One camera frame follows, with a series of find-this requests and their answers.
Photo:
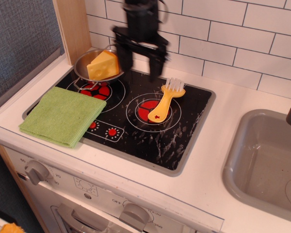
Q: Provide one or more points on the small silver metal pot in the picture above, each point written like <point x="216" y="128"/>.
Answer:
<point x="80" y="68"/>

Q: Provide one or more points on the black toy stove top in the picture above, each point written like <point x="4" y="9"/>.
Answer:
<point x="124" y="130"/>

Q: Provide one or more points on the yellow brush white bristles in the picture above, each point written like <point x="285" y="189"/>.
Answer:
<point x="173" y="88"/>

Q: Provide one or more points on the orange fuzzy object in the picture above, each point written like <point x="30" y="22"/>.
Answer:
<point x="11" y="228"/>

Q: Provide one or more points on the grey right oven knob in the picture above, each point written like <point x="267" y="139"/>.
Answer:
<point x="134" y="216"/>

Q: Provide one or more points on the grey plastic sink basin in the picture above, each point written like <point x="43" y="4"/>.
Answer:
<point x="258" y="166"/>

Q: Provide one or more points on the grey oven door handle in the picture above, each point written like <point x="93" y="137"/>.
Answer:
<point x="83" y="221"/>

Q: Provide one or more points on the wooden side panel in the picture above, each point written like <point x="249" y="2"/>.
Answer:
<point x="74" y="29"/>

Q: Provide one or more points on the green folded towel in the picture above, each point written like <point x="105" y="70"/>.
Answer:
<point x="62" y="117"/>

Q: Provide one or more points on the grey left oven knob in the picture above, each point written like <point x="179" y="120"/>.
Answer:
<point x="36" y="172"/>

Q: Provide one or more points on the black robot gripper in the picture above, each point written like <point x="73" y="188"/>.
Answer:
<point x="142" y="27"/>

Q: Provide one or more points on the grey oven knob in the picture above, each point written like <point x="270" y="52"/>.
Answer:
<point x="134" y="216"/>
<point x="36" y="172"/>

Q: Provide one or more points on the yellow toy cheese wedge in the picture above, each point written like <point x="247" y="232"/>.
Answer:
<point x="105" y="65"/>

